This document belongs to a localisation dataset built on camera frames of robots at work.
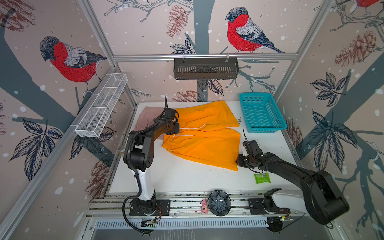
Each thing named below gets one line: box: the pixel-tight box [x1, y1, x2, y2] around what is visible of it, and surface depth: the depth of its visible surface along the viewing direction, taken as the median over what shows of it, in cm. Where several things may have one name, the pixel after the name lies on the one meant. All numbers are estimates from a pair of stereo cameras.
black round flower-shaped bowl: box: [207, 189, 232, 217], surface depth 75 cm
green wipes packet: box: [253, 172, 271, 184], surface depth 83 cm
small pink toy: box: [201, 197, 209, 214], surface depth 73 cm
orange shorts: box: [162, 100, 241, 171], surface depth 100 cm
